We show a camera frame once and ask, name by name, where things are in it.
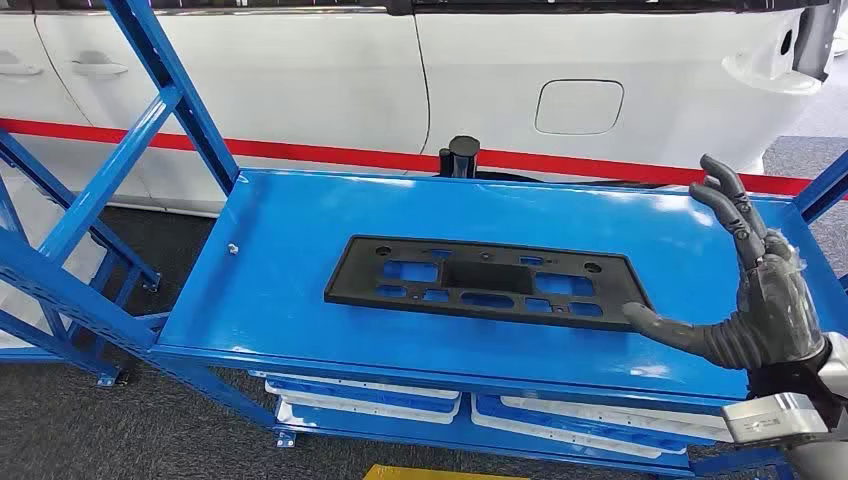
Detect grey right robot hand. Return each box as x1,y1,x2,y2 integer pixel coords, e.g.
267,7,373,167
621,153,828,372

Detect black plastic panel part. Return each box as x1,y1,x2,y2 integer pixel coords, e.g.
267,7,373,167
323,235,654,333

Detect blue metal shelf rack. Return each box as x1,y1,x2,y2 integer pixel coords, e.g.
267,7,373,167
0,129,164,389
0,0,848,480

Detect red barrier belt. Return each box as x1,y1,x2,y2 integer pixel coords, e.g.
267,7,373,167
0,117,444,175
478,148,815,198

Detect yellow floor tape square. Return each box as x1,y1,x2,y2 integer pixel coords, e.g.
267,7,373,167
362,463,531,480

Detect white car body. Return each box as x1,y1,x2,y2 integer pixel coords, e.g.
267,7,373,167
0,0,848,220

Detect black stanchion post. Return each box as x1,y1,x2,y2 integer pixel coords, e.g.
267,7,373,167
438,135,482,180

